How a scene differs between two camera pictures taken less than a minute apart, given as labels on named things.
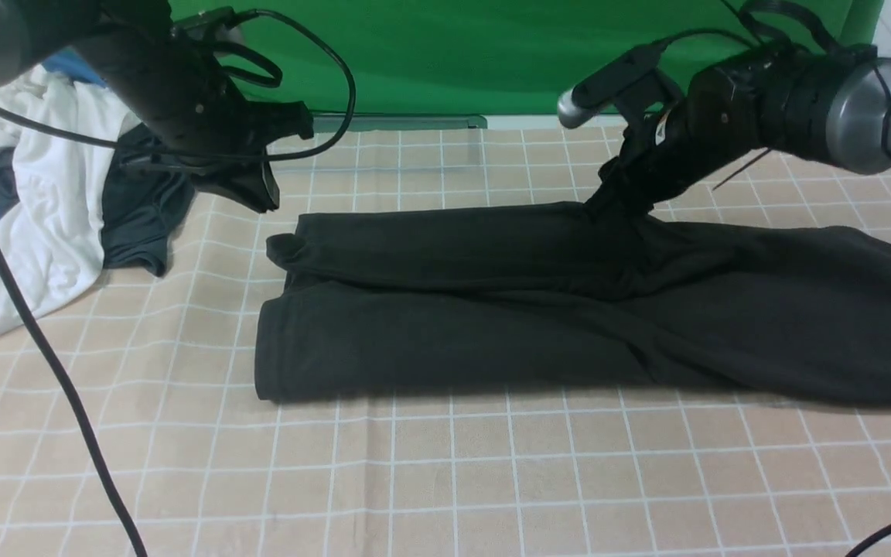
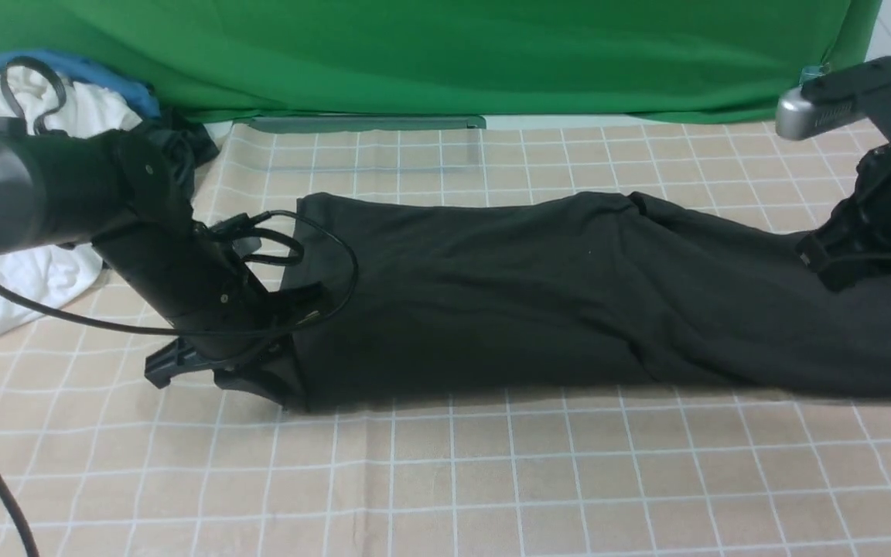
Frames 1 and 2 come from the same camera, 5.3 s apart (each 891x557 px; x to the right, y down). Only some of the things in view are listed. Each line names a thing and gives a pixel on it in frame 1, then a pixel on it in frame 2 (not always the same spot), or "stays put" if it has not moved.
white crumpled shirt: x=49 y=252 stays put
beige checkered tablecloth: x=160 y=373 stays put
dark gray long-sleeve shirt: x=562 y=300 stays put
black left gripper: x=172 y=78 to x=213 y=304
